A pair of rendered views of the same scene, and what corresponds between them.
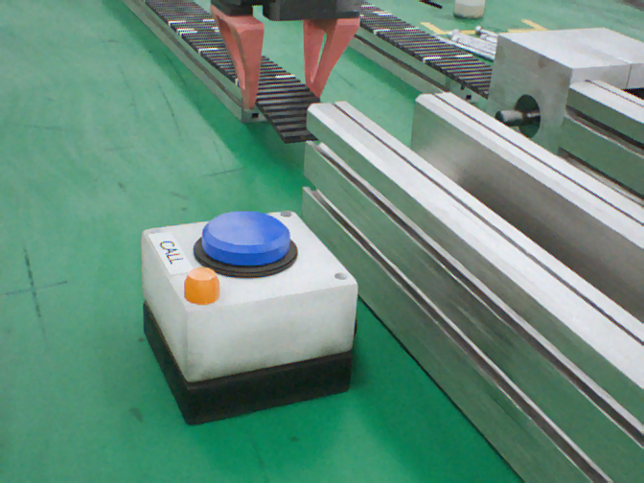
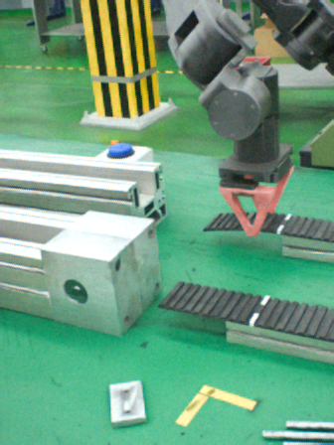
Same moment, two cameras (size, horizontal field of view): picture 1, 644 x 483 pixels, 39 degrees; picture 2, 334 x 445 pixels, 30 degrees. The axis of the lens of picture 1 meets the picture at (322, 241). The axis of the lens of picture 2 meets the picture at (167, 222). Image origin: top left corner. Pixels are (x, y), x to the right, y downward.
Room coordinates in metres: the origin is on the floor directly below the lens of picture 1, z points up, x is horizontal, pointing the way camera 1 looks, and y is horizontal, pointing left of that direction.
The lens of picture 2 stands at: (1.20, -0.48, 1.18)
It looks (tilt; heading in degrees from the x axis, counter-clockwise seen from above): 26 degrees down; 145
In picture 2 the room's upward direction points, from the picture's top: 6 degrees counter-clockwise
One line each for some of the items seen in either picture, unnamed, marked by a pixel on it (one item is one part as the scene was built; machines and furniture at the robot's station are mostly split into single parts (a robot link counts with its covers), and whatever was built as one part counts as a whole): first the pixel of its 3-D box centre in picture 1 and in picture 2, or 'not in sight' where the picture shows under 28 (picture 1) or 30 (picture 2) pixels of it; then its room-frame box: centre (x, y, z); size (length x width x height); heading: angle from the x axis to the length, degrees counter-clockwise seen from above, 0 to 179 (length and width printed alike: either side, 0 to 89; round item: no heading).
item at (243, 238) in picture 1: (245, 245); (120, 151); (0.37, 0.03, 0.84); 0.04 x 0.04 x 0.02
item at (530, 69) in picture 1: (563, 109); (109, 265); (0.65, -0.17, 0.83); 0.12 x 0.09 x 0.10; 115
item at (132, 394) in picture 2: not in sight; (127, 403); (0.81, -0.27, 0.78); 0.05 x 0.03 x 0.01; 149
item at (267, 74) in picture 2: not in sight; (252, 93); (0.68, 0.03, 0.99); 0.07 x 0.06 x 0.07; 122
